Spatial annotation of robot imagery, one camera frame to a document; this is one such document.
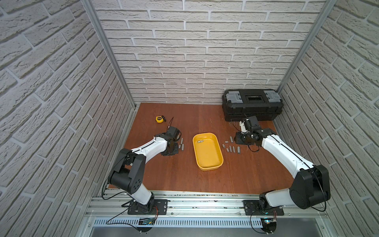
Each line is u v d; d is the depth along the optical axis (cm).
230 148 95
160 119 109
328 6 69
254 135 61
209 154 92
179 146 96
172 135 73
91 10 70
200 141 98
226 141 97
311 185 41
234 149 95
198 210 74
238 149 94
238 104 98
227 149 95
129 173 45
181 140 98
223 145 96
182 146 95
